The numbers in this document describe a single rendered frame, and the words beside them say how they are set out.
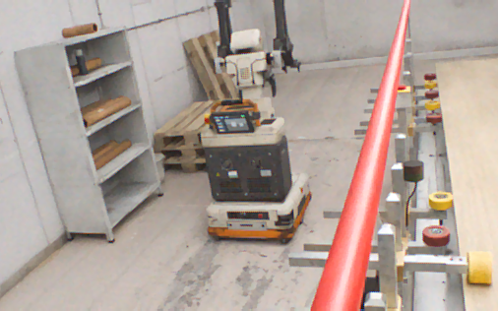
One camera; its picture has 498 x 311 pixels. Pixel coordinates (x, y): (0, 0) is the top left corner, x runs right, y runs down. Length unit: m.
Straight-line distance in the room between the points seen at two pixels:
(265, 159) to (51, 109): 1.59
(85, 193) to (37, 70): 0.97
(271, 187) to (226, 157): 0.36
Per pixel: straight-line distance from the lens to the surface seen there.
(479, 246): 1.59
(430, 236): 1.61
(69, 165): 3.88
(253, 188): 3.40
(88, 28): 4.08
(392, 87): 0.22
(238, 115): 3.17
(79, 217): 4.05
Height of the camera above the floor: 1.69
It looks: 19 degrees down
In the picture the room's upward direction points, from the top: 11 degrees counter-clockwise
